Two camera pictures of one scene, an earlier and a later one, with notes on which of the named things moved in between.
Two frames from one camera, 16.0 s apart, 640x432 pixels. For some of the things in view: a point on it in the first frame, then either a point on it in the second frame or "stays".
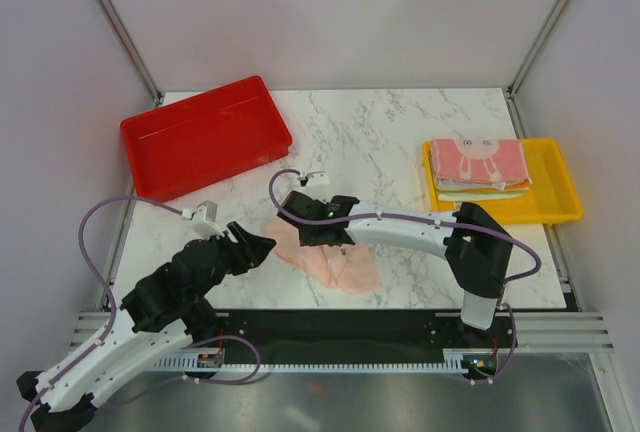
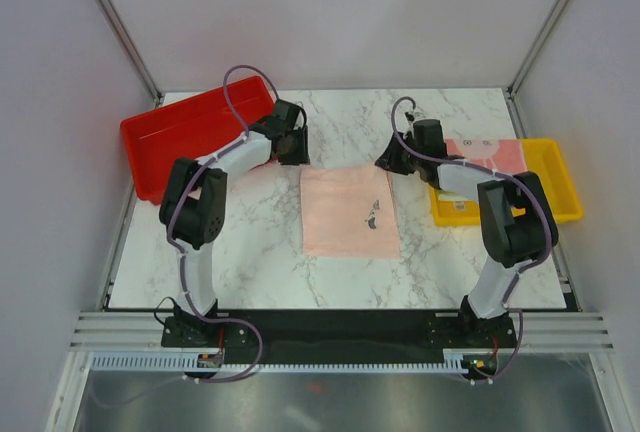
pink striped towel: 490,160 stays
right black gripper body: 307,237 → 418,159
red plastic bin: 203,139 stays
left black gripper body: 232,259 → 297,149
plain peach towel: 348,267 → 348,211
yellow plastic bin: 552,196 stays
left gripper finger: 258,248 → 293,147
